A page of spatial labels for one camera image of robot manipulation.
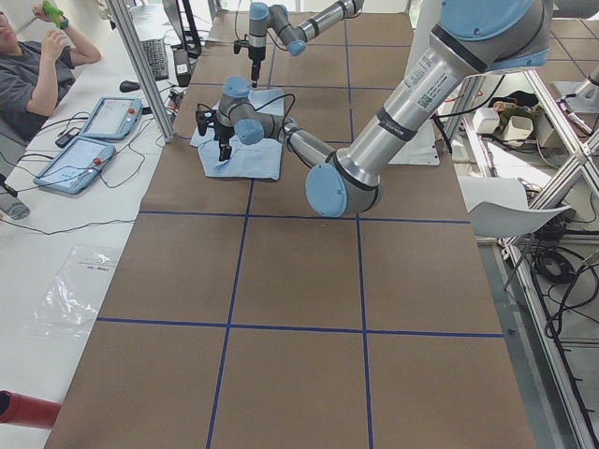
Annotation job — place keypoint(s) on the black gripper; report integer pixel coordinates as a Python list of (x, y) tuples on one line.
[(222, 135), (255, 56)]

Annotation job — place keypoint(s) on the light blue striped shirt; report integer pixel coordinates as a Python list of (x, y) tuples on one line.
[(260, 161)]

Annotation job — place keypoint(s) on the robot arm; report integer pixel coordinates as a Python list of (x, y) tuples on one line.
[(469, 39), (294, 38)]

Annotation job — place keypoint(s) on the black keyboard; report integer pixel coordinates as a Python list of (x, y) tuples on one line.
[(154, 51)]

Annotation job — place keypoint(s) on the upper blue teach pendant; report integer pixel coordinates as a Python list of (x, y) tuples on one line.
[(113, 118)]

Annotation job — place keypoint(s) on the blue teach pendant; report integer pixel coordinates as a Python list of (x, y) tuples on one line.
[(113, 118), (76, 166)]

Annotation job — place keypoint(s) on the black computer mouse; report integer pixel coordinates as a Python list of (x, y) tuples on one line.
[(128, 86)]

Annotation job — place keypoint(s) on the lower blue teach pendant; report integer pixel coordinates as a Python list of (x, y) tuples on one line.
[(76, 166)]

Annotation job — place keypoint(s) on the seated person in grey shirt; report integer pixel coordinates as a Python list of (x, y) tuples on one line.
[(36, 76)]

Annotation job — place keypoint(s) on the green object in hand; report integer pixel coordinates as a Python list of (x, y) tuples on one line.
[(54, 13)]

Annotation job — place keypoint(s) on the clear plastic bag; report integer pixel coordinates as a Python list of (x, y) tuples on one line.
[(69, 309)]

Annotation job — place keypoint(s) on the red cylinder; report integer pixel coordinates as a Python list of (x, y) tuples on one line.
[(24, 411)]

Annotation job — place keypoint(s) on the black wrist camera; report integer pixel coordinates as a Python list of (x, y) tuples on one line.
[(203, 119)]

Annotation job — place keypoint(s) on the aluminium frame post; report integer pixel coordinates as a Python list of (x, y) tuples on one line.
[(130, 38)]

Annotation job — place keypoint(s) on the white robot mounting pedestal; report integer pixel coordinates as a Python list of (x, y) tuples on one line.
[(421, 150)]

